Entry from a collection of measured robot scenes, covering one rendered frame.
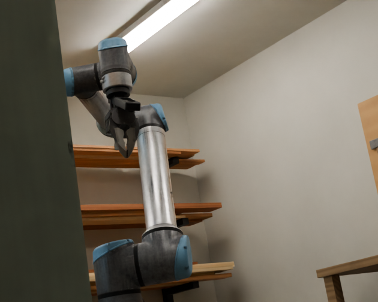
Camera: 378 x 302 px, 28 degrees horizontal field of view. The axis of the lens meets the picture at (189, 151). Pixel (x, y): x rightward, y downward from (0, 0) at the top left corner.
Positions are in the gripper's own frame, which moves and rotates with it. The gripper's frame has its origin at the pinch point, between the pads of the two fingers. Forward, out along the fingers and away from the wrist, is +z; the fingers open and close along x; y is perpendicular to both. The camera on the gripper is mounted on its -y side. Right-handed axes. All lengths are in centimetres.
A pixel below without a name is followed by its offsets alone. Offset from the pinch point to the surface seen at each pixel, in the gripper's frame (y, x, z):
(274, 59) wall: 277, -220, -166
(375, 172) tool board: 210, -241, -51
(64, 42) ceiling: 273, -52, -172
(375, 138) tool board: 203, -242, -74
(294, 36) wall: 252, -226, -173
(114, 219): 323, -90, -54
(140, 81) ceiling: 350, -133, -176
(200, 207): 332, -163, -62
